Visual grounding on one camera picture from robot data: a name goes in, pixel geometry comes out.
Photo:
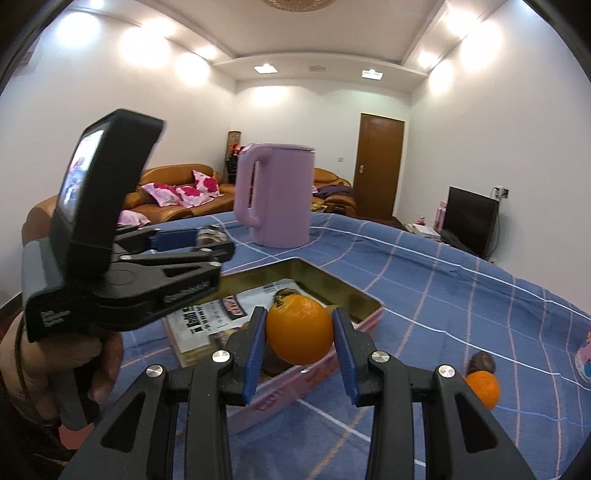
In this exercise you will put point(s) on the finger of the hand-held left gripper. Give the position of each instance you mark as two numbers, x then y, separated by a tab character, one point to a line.
184	261
175	239

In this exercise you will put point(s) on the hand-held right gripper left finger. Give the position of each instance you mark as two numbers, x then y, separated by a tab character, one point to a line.
254	360

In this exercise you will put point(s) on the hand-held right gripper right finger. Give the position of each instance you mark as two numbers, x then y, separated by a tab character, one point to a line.
345	355

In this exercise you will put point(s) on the pink tin box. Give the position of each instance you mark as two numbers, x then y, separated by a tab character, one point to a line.
323	383

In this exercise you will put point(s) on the purple sugarcane piece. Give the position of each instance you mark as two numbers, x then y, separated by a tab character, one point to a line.
211	236

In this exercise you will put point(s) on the orange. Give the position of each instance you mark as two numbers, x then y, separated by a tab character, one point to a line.
485	391
300	330

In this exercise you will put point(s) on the person's left forearm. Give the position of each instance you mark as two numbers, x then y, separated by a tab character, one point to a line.
27	447

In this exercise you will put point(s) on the person's left hand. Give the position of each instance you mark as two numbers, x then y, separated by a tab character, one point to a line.
41	364

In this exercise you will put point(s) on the pink floral pillow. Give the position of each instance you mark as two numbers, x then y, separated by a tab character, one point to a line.
159	194
193	196
134	218
207	183

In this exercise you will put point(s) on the printed paper booklet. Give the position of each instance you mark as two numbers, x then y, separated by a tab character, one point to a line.
203	318

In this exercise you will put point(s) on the orange leather sofa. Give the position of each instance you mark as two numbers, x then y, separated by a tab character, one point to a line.
334	184
166	175

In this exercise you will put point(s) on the blue checked tablecloth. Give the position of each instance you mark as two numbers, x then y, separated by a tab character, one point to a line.
438	314

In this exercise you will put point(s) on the pink electric kettle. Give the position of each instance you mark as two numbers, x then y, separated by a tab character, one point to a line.
277	198

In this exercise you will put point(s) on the dark passion fruit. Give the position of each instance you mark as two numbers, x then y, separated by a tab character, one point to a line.
480	362

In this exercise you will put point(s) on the white flat box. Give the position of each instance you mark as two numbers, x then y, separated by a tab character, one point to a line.
424	230

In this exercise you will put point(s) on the purple cloth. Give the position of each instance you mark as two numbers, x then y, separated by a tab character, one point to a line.
334	191

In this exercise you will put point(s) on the pink slim box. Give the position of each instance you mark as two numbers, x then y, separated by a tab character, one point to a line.
441	214

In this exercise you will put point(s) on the black television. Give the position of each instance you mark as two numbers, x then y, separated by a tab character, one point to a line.
468	219

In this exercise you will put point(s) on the square ceiling light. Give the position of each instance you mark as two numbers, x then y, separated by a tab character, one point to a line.
265	69
372	73

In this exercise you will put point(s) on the brown wooden door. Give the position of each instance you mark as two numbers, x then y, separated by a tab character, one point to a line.
378	161

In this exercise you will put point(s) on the pink cartoon mug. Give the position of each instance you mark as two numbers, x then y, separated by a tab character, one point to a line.
584	357

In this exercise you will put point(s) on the round ornamental ceiling lamp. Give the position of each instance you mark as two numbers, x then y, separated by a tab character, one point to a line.
298	2

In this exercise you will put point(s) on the white wall socket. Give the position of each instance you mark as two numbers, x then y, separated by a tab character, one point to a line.
501	191

